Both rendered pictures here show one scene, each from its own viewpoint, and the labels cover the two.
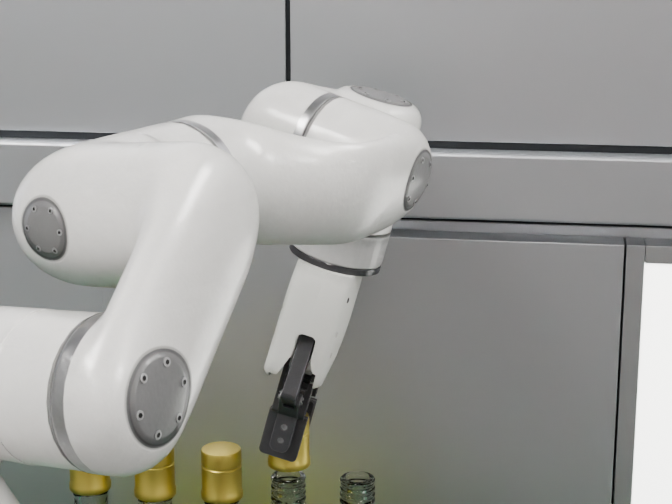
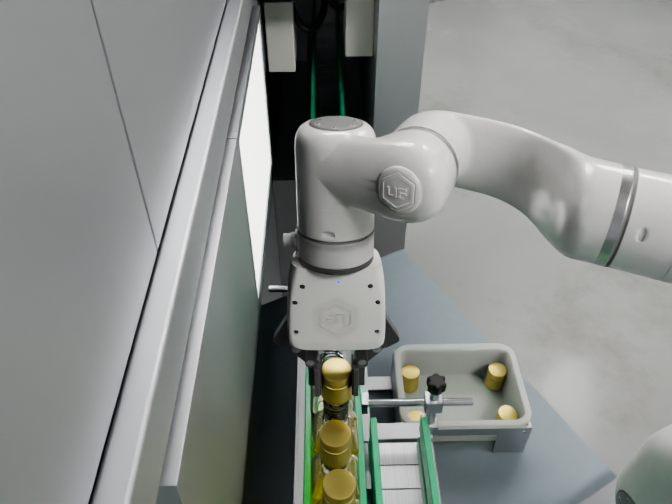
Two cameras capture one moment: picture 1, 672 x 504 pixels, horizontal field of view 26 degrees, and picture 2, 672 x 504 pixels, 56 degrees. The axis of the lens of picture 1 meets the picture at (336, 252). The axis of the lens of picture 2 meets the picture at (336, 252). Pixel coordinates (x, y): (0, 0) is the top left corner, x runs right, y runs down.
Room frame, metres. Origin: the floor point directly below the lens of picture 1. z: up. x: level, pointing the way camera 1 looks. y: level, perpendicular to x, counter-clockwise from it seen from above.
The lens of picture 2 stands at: (1.20, 0.46, 1.77)
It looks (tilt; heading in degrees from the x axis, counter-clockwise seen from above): 43 degrees down; 261
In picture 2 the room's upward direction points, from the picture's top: straight up
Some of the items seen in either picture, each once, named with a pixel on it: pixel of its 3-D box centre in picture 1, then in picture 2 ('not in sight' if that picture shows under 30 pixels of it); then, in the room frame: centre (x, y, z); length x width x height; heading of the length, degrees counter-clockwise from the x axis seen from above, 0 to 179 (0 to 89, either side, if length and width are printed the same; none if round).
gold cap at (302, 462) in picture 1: (288, 439); (336, 380); (1.13, 0.04, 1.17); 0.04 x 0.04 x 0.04
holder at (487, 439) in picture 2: not in sight; (441, 399); (0.91, -0.16, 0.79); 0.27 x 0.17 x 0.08; 172
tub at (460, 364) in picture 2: not in sight; (456, 396); (0.88, -0.16, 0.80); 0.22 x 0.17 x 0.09; 172
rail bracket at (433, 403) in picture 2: not in sight; (416, 405); (0.99, -0.06, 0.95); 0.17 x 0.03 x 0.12; 172
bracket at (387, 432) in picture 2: not in sight; (400, 440); (1.01, -0.06, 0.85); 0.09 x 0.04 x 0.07; 172
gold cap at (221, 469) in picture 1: (221, 472); (335, 443); (1.14, 0.10, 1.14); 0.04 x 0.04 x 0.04
